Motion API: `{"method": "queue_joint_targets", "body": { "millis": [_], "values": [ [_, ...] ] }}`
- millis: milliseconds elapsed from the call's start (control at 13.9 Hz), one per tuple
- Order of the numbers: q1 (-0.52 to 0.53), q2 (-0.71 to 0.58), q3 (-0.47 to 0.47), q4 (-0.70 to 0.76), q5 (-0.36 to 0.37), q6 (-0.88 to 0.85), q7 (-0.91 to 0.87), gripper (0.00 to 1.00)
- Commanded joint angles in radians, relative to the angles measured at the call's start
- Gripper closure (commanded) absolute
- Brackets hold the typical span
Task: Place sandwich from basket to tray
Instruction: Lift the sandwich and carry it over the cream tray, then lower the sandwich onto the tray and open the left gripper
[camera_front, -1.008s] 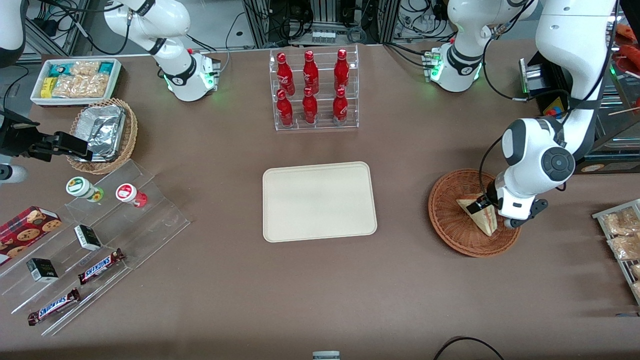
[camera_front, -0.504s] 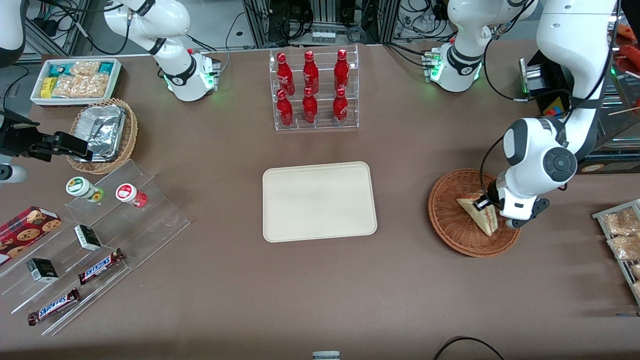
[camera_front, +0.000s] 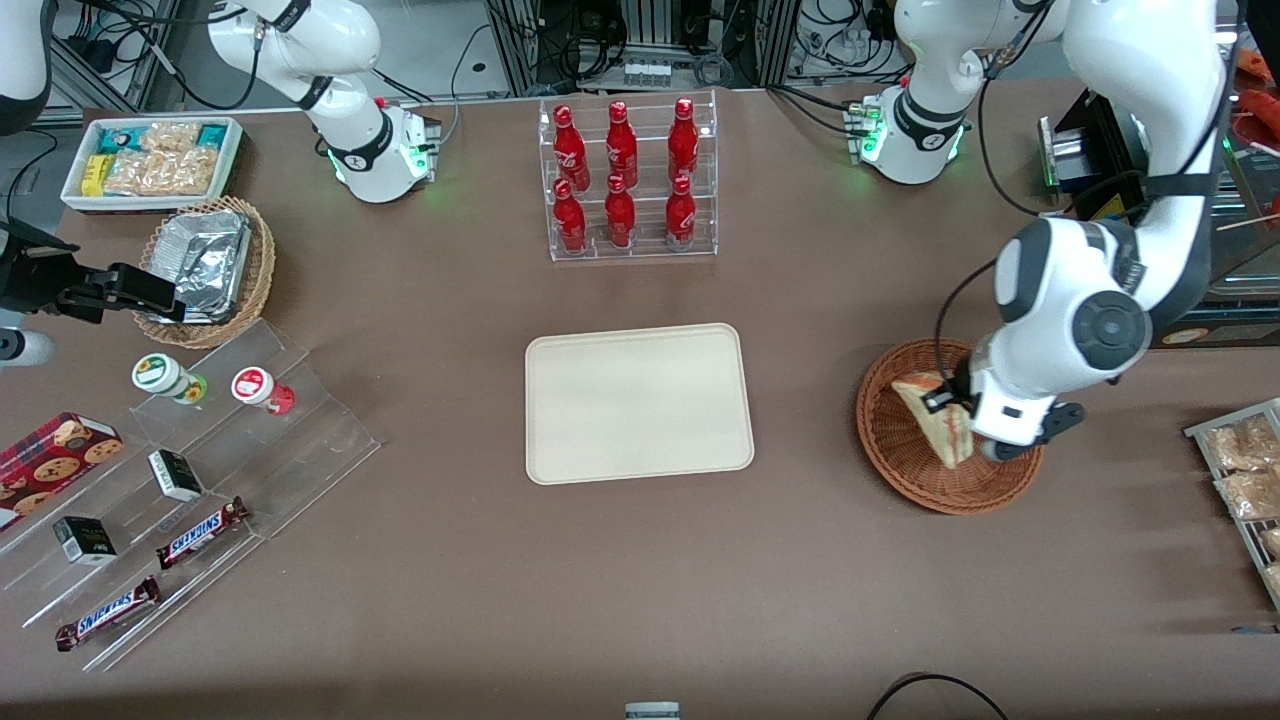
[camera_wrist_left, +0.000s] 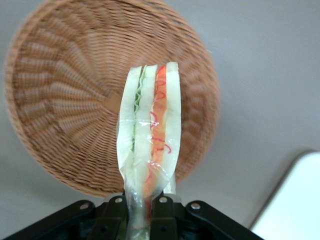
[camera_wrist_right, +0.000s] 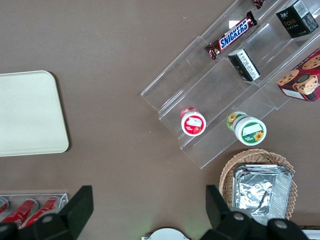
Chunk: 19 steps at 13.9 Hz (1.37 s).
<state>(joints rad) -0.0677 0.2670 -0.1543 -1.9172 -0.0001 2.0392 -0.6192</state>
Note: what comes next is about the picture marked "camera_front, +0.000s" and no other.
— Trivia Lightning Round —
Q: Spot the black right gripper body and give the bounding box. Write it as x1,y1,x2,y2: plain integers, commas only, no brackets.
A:
0,222,79,315

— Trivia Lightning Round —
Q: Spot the triangular sandwich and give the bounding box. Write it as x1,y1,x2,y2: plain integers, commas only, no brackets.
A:
892,372,974,471

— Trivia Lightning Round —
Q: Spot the brown round wicker basket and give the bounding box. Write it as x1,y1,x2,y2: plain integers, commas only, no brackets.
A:
856,338,1044,516

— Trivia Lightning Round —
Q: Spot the light tan wicker basket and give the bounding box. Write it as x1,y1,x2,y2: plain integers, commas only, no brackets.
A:
133,195,276,349

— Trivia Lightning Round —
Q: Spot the tray of packaged snacks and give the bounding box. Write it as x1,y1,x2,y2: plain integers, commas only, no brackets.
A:
1185,398,1280,611

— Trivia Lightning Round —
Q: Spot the cream plastic tray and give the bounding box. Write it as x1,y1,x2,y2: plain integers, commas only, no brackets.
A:
525,322,756,486

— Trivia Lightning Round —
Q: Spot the crumpled foil container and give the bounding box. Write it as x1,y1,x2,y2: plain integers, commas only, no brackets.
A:
150,208,251,323

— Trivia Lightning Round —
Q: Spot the green label white-lid cup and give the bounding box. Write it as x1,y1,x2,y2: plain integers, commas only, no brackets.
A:
132,352,208,404

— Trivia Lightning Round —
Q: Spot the white rectangular snack bin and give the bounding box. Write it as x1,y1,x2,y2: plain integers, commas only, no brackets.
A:
60,115,244,214

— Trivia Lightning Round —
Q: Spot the clear cracker bag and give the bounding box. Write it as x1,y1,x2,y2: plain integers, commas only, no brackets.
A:
105,147,218,197
140,120,201,153

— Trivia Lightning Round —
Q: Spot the red label white-lid cup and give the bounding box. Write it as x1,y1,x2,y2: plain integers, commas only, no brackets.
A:
232,367,296,416

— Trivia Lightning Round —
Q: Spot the small black box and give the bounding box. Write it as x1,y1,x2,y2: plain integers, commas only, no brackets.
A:
53,516,118,565
148,449,204,502

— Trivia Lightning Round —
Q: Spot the red cookie box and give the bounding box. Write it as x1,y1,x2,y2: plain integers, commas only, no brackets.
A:
0,412,124,531

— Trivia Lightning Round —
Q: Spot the clear bag of fried snacks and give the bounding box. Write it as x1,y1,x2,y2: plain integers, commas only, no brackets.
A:
1213,470,1280,523
1203,415,1280,473

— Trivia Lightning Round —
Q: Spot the clear acrylic stepped display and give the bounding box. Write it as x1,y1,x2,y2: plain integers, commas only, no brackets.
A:
0,318,381,673

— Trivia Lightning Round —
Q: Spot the Snickers chocolate bar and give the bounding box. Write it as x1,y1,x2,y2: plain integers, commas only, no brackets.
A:
155,497,251,571
55,576,161,652

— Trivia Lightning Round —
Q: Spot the steel food pan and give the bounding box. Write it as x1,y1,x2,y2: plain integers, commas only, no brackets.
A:
1212,190,1280,291
1225,95,1263,191

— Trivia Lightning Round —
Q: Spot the red cola bottle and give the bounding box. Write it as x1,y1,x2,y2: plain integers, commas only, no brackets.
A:
667,97,700,183
552,103,593,191
605,100,639,189
552,178,589,253
604,173,637,249
665,175,698,251

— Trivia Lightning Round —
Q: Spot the clear acrylic bottle rack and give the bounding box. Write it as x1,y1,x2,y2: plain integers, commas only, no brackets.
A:
537,88,719,263

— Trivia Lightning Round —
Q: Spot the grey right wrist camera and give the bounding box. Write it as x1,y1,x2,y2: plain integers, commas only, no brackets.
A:
0,328,56,368

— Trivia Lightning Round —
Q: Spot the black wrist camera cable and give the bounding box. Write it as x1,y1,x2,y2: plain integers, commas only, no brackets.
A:
935,0,1241,393

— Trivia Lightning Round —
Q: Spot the black looped cable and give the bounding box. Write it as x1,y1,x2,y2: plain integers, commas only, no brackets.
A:
865,673,1011,720

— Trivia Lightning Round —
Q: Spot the black arm base cable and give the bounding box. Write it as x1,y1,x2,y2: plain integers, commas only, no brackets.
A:
768,85,861,136

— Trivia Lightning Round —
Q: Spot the aluminium frame rack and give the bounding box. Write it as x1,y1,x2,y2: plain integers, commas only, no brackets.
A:
485,0,801,96

